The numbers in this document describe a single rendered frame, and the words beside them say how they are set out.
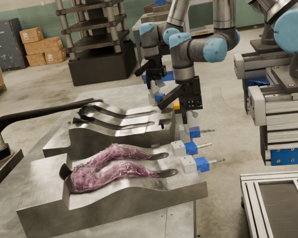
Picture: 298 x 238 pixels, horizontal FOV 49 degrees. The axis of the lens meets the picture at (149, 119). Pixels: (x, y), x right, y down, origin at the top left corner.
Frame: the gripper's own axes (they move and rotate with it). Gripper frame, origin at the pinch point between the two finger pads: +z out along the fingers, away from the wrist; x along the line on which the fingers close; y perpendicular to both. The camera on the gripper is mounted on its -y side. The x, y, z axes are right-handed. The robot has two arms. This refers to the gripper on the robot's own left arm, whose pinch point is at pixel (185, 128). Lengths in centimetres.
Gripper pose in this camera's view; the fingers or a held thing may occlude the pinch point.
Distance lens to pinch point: 123.7
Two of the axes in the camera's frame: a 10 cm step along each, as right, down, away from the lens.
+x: 0.8, -4.0, 9.1
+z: 1.7, 9.1, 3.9
